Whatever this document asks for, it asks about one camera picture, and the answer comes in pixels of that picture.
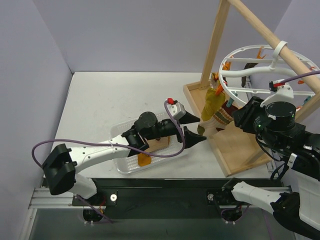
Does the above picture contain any olive yellow sock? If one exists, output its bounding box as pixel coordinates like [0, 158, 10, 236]
[201, 88, 226, 122]
[210, 72, 220, 89]

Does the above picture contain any orange clip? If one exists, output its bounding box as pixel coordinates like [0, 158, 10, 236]
[214, 84, 224, 96]
[256, 46, 266, 59]

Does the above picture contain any white round sock hanger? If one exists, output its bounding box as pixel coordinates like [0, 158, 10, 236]
[218, 40, 315, 107]

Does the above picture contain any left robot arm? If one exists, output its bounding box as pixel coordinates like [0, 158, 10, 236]
[42, 111, 207, 206]

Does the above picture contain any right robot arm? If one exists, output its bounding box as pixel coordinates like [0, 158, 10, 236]
[221, 96, 320, 240]

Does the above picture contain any teal clip upper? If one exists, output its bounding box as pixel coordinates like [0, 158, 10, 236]
[226, 97, 234, 108]

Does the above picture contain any black sock left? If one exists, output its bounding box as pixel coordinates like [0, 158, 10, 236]
[241, 62, 258, 88]

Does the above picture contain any white plastic basket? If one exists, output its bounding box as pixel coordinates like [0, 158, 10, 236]
[109, 117, 191, 175]

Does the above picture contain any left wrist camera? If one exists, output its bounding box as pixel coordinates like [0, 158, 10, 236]
[165, 98, 187, 121]

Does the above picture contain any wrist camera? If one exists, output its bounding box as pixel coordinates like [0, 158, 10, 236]
[165, 98, 187, 121]
[260, 79, 294, 108]

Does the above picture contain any wooden drying rack frame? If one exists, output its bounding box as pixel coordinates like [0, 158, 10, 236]
[183, 0, 320, 177]

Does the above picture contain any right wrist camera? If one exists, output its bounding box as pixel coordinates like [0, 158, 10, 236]
[260, 79, 294, 108]

